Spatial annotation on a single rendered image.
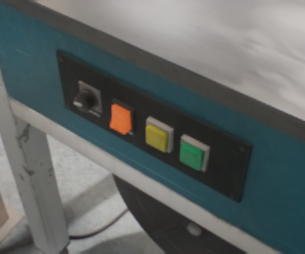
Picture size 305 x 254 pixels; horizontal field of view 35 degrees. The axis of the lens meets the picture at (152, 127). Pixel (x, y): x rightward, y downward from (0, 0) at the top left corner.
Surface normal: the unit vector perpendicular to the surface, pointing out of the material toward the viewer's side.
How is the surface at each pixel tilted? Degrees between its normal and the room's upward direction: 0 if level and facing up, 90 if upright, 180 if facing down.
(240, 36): 0
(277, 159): 90
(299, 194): 90
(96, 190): 0
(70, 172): 0
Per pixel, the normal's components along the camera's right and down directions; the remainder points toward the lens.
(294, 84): 0.00, -0.71
